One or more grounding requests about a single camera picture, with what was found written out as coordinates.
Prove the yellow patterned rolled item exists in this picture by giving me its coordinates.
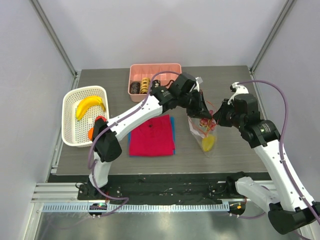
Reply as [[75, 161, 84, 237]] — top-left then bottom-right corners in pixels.
[[139, 77, 151, 94]]

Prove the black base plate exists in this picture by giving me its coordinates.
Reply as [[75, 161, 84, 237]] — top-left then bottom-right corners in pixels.
[[77, 172, 266, 202]]

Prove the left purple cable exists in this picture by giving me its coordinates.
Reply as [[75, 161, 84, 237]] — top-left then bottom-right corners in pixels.
[[87, 71, 182, 217]]

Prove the purple fake grape bunch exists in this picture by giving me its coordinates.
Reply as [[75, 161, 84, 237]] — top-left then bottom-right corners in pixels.
[[199, 118, 216, 135]]

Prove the yellow fake banana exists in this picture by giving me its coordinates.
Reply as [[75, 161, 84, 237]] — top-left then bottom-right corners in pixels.
[[75, 95, 106, 121]]

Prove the black floral rolled item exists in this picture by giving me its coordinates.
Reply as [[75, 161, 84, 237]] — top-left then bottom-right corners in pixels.
[[151, 79, 161, 88]]

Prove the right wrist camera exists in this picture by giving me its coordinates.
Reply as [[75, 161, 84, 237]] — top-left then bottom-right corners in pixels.
[[228, 82, 249, 104]]

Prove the pink divided plastic tray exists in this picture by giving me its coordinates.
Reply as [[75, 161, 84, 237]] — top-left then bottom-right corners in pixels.
[[128, 63, 182, 103]]

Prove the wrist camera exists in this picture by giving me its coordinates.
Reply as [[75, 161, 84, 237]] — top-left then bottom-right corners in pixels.
[[193, 77, 203, 92], [228, 82, 249, 104]]

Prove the dark brown rolled item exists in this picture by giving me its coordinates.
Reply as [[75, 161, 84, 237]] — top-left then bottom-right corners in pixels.
[[129, 81, 141, 95]]

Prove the red folded shirt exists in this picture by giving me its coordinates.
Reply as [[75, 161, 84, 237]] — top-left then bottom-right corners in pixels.
[[128, 114, 175, 157]]

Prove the orange fake fruit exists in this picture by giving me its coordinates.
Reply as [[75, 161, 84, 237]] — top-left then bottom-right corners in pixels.
[[87, 127, 94, 140]]

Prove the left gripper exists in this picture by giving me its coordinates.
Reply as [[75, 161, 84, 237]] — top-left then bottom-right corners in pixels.
[[178, 90, 213, 121]]

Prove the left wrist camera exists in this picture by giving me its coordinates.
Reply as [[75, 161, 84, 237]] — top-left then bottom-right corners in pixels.
[[193, 77, 203, 92]]

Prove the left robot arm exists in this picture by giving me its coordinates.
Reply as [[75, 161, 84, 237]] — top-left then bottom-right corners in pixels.
[[88, 73, 212, 200]]

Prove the yellow fake star fruit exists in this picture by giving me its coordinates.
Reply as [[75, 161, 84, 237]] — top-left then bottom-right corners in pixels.
[[201, 134, 216, 152]]

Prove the red fake fruit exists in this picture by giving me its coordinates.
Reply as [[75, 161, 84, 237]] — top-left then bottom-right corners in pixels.
[[95, 115, 107, 122]]

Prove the blue folded cloth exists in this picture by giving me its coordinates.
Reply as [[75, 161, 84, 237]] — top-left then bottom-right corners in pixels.
[[128, 116, 177, 158]]

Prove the clear zip top bag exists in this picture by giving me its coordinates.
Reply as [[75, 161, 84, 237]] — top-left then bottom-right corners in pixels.
[[187, 116, 218, 158]]

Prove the white perforated plastic basket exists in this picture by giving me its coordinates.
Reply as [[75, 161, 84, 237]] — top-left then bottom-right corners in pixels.
[[61, 85, 109, 148]]

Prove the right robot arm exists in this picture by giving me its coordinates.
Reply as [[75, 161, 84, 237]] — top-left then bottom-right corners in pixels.
[[213, 93, 320, 235]]

